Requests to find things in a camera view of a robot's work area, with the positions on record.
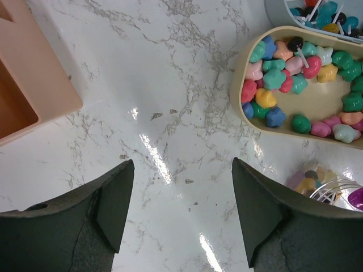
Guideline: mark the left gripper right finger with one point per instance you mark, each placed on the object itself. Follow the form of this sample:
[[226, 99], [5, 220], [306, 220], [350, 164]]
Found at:
[[286, 231]]

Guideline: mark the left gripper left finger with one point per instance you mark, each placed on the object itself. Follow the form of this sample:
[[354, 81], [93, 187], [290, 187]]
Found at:
[[80, 230]]

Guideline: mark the clear glass jar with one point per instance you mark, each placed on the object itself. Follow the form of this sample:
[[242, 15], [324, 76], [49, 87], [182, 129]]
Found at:
[[322, 184]]

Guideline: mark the magenta plastic scoop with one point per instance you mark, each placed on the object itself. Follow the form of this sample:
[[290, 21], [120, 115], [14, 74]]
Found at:
[[355, 199]]

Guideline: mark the beige candy tray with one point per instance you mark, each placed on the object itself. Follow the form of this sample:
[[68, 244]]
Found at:
[[301, 83]]

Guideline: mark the peach desk organizer box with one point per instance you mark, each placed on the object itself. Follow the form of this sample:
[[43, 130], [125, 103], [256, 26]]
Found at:
[[35, 88]]

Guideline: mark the blue lollipop tray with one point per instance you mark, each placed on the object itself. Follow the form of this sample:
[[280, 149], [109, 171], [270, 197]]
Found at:
[[338, 19]]

